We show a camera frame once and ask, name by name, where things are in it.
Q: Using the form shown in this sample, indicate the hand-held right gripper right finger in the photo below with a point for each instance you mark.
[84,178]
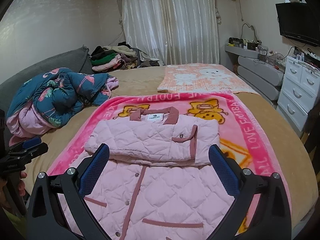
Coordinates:
[223,170]

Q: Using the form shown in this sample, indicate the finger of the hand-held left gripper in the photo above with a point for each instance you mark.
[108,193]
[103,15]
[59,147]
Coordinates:
[37,150]
[32,142]

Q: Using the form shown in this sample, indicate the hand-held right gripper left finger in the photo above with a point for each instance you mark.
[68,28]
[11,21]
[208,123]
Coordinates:
[96,170]

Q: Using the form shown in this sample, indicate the pink quilted jacket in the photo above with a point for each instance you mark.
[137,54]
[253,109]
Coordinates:
[162,135]

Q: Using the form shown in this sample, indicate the pile of folded clothes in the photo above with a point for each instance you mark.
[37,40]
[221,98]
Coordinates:
[110,57]

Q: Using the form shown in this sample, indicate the person's left hand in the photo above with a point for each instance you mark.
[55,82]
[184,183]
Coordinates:
[20,175]

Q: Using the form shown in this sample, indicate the pink printed blanket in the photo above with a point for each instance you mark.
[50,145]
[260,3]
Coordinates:
[250,135]

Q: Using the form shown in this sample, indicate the blue flamingo print quilt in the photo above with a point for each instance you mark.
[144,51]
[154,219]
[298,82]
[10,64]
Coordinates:
[57,92]

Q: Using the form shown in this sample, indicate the grey headboard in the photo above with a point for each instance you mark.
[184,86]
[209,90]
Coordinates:
[37,65]

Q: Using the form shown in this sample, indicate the peach and white blanket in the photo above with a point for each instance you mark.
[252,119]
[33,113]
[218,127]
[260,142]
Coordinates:
[200,80]

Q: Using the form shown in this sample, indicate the bed with tan sheet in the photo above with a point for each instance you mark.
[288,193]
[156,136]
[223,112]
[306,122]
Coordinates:
[140,80]

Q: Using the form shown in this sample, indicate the white drawer cabinet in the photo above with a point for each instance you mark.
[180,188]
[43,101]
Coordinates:
[297,87]

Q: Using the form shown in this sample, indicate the clutter on grey shelf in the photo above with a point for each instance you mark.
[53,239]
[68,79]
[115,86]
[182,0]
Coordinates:
[262,52]

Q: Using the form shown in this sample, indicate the clutter on white cabinet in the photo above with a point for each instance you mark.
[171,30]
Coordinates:
[306,53]

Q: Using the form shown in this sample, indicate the white curtain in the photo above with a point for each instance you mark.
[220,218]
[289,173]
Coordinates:
[170,17]

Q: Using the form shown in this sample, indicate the black television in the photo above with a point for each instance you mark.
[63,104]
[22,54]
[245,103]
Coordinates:
[297,22]

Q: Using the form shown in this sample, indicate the grey wall shelf unit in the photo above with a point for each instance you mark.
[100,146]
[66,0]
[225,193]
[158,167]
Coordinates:
[255,72]

